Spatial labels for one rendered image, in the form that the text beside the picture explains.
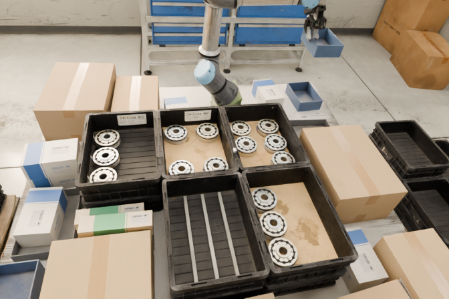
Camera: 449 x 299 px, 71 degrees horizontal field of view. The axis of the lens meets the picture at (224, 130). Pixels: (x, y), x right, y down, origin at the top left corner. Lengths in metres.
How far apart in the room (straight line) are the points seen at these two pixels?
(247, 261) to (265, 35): 2.58
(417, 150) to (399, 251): 1.18
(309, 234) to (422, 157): 1.29
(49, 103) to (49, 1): 2.58
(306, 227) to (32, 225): 0.99
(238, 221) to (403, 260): 0.58
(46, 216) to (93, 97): 0.59
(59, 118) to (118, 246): 0.75
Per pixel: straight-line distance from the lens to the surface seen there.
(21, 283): 1.29
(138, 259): 1.08
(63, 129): 1.68
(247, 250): 1.18
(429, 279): 1.35
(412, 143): 2.45
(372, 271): 1.34
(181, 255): 1.15
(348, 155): 1.49
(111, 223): 1.18
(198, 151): 1.42
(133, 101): 1.64
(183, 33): 3.19
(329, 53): 1.79
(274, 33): 3.39
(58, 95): 1.70
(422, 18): 4.45
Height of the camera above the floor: 1.87
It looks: 43 degrees down
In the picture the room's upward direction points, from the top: 7 degrees clockwise
